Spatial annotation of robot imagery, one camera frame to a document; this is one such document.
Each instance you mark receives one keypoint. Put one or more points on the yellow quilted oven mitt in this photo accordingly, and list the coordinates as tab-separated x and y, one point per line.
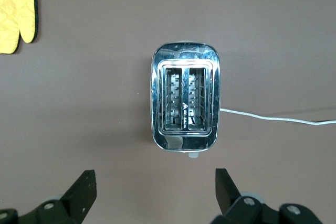
13	14

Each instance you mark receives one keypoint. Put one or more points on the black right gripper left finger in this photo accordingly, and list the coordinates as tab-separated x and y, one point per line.
76	200

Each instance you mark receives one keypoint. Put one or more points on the chrome two-slot toaster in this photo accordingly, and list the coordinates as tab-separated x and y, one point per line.
185	98

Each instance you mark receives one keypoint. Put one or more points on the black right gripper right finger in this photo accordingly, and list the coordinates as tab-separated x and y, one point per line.
231	197

